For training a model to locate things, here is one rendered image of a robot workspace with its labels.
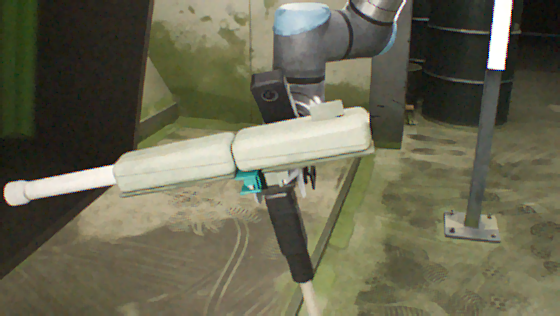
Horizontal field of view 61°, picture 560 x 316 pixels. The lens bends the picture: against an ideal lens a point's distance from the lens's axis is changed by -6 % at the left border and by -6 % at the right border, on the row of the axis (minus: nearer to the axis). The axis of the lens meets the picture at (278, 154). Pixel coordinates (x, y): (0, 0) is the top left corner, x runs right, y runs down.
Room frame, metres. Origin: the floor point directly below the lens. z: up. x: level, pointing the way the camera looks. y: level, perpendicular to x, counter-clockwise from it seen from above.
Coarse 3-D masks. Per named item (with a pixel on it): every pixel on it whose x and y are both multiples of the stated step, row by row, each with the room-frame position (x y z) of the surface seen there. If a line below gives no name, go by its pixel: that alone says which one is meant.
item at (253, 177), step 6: (240, 174) 0.54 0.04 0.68; (246, 174) 0.53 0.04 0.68; (252, 174) 0.53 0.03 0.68; (258, 174) 0.53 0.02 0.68; (246, 180) 0.53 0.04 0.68; (252, 180) 0.53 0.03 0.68; (258, 180) 0.53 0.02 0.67; (246, 186) 0.54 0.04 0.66; (258, 186) 0.53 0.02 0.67; (240, 192) 0.53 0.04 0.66; (246, 192) 0.53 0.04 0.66; (252, 192) 0.53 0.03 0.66
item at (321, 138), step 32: (256, 128) 0.55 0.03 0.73; (288, 128) 0.53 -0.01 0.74; (320, 128) 0.51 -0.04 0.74; (352, 128) 0.51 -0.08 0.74; (128, 160) 0.55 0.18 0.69; (160, 160) 0.54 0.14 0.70; (192, 160) 0.53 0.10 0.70; (224, 160) 0.53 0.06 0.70; (256, 160) 0.52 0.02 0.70; (288, 160) 0.52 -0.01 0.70; (320, 160) 0.52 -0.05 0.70; (32, 192) 0.58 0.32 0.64; (64, 192) 0.57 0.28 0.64; (128, 192) 0.55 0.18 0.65; (288, 192) 0.53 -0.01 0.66; (288, 224) 0.53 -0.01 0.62; (288, 256) 0.54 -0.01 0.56
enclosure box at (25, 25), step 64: (0, 0) 1.10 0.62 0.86; (64, 0) 1.13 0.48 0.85; (128, 0) 1.10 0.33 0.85; (0, 64) 1.11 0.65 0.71; (64, 64) 1.14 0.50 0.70; (128, 64) 1.10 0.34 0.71; (0, 128) 1.12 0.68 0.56; (64, 128) 1.14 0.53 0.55; (128, 128) 1.11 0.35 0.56; (0, 192) 0.87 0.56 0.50; (0, 256) 0.68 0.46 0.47
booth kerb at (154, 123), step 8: (176, 104) 2.82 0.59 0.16; (160, 112) 2.64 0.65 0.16; (168, 112) 2.72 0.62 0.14; (176, 112) 2.82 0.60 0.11; (144, 120) 2.48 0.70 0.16; (152, 120) 2.55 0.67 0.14; (160, 120) 2.63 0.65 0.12; (168, 120) 2.72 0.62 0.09; (144, 128) 2.47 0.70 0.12; (152, 128) 2.55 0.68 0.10; (160, 128) 2.62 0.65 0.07; (144, 136) 2.46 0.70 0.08
